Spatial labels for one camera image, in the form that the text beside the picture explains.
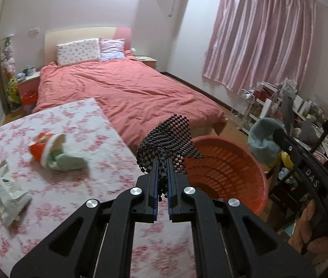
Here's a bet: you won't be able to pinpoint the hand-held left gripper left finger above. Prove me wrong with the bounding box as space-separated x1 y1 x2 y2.
10 158 160 278

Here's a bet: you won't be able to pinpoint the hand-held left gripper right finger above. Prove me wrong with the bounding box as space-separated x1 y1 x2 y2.
167 158 316 278

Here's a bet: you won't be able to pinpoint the light teal fuzzy cloth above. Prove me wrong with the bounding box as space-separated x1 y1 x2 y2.
248 118 286 167

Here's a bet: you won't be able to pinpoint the black checkered mesh mat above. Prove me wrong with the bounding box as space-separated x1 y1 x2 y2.
136 115 205 203

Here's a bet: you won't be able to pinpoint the orange plastic laundry basket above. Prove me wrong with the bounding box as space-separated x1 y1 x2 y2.
183 136 269 216

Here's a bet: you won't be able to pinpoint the person's right hand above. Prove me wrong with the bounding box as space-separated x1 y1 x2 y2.
287 201 328 259

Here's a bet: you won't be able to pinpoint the cluttered white shelf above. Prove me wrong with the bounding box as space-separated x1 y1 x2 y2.
249 79 328 128

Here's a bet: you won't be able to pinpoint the black chair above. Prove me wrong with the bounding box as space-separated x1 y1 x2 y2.
268 148 315 209

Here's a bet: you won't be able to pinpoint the pink satin curtain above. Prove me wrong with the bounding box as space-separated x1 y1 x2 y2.
201 0 318 93

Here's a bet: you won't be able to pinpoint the bed with red duvet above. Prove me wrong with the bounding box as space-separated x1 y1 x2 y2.
32 51 228 154

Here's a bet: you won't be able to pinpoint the red instant noodle cup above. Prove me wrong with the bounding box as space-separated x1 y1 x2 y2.
28 133 67 165

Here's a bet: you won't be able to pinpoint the white crumpled packet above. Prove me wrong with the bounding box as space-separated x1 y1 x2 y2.
0 160 33 229

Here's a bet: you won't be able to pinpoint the striped pink pillow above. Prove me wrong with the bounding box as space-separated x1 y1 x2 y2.
99 38 126 61

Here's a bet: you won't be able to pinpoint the red gift bag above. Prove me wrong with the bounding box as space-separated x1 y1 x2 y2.
21 92 38 109

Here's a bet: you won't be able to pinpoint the floral white pillow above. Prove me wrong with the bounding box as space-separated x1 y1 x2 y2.
56 38 102 67

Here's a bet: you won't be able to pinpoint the pink nightstand with mugs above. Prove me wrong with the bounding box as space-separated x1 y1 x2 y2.
16 71 41 105

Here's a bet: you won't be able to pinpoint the yellow-green plush toy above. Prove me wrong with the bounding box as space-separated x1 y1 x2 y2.
6 77 20 105

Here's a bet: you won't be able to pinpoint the cream and pink headboard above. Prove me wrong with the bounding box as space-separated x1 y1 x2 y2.
45 27 132 66

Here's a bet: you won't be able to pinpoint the hanging plush toys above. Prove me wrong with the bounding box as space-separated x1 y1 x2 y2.
0 36 16 74

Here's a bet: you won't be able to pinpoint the white wire rack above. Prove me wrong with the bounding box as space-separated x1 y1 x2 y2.
230 88 261 131

